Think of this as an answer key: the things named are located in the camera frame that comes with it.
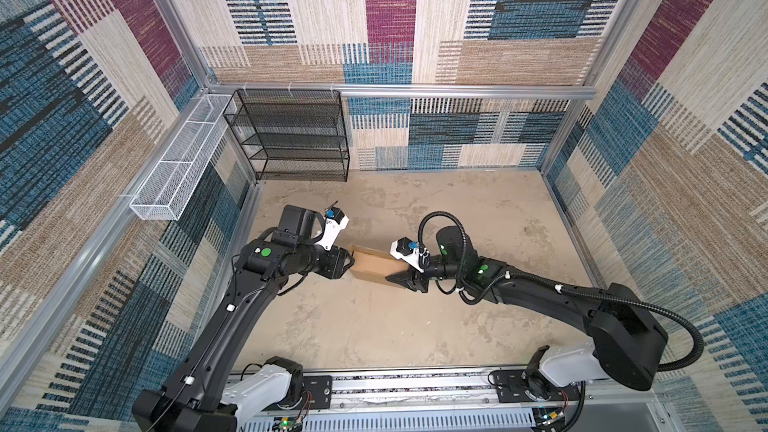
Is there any brown cardboard box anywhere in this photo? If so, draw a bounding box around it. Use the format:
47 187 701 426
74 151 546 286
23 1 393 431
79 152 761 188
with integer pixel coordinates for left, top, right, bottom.
349 245 408 288

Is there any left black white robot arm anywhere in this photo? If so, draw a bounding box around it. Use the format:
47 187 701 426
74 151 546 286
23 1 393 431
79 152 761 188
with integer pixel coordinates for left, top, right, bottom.
132 205 354 431

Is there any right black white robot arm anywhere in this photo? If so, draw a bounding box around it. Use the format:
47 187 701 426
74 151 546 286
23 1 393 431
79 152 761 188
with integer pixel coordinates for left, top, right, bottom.
386 226 704 401

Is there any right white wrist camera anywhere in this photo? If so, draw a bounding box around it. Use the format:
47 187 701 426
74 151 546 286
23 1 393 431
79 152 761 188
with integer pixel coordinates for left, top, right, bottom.
390 237 429 273

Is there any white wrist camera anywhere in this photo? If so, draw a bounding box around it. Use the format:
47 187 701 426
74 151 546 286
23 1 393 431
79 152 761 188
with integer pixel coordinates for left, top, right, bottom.
390 237 429 273
315 205 349 251

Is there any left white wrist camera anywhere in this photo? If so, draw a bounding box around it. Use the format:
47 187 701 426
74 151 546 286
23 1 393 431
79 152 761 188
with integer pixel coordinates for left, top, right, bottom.
315 205 349 251

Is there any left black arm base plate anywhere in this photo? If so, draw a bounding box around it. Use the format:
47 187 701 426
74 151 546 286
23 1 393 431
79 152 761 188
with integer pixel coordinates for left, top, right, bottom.
277 375 333 411

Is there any aluminium front rail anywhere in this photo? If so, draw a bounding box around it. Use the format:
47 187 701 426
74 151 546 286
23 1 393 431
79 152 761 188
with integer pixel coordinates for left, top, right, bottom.
152 364 667 432

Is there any black wire shelf rack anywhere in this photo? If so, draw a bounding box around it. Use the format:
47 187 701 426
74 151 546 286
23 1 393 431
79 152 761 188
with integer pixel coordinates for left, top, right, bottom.
223 89 351 182

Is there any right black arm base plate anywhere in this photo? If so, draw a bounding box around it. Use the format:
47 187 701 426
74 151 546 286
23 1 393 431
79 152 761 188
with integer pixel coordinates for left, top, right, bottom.
486 369 581 405

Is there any white wire mesh basket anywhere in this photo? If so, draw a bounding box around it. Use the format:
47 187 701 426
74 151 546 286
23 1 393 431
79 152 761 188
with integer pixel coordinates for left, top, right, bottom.
130 94 231 221

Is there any right black corrugated cable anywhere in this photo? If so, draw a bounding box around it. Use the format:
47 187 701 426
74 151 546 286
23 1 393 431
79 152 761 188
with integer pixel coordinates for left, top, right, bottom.
417 211 705 432

